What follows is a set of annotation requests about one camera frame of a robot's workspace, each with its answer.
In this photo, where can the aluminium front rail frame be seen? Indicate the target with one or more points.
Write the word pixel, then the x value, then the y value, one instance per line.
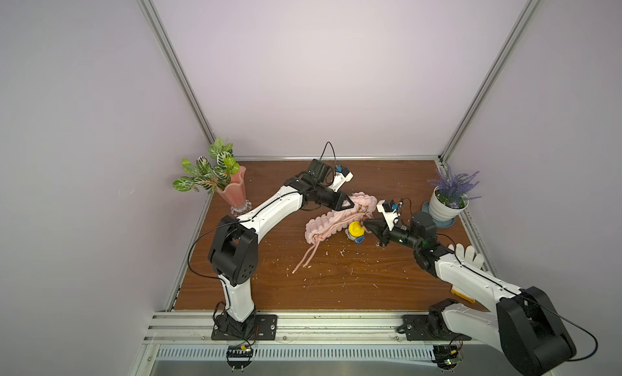
pixel 306 343

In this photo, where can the connector board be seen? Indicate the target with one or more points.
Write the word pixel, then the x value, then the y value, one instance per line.
pixel 239 357
pixel 446 357

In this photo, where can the white glove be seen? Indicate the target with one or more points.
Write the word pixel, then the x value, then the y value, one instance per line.
pixel 468 254

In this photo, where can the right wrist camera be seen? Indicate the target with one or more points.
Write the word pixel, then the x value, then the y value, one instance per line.
pixel 391 212

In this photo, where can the pink quilted drawstring bag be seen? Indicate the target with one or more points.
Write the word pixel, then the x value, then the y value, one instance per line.
pixel 320 228

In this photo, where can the right connector board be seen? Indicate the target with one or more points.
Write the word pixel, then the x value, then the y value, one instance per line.
pixel 446 357

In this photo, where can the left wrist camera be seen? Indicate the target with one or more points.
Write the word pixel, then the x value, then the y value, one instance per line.
pixel 342 176

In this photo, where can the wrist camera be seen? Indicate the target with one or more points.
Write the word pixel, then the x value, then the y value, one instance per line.
pixel 391 212
pixel 342 176

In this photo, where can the white flower pot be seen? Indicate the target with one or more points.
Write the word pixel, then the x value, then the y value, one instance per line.
pixel 442 212

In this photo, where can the grey-blue pot saucer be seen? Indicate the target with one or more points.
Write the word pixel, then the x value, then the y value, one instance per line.
pixel 440 224

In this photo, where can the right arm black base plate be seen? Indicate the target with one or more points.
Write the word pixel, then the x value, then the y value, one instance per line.
pixel 427 327

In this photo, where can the left connector board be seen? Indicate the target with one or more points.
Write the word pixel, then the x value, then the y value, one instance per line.
pixel 239 357

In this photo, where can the yellow block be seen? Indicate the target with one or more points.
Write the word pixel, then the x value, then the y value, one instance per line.
pixel 462 295

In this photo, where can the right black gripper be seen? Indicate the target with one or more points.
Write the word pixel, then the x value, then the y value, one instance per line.
pixel 385 231

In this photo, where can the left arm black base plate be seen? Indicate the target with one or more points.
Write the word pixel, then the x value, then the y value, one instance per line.
pixel 255 327

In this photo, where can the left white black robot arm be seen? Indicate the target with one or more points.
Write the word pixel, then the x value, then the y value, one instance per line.
pixel 234 253

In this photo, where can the yellow-hat doll keychain decoration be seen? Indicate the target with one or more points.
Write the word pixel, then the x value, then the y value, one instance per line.
pixel 355 232

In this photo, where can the purple lavender artificial plant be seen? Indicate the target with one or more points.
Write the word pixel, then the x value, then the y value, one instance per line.
pixel 452 189

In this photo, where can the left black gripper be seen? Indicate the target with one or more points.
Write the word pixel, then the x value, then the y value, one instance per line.
pixel 328 195

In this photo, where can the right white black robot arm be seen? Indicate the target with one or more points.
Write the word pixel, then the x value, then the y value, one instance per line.
pixel 520 322

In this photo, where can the green leafy artificial plant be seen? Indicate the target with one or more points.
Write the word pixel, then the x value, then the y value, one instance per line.
pixel 211 173

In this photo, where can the pink vase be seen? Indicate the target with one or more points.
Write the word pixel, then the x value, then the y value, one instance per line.
pixel 235 193

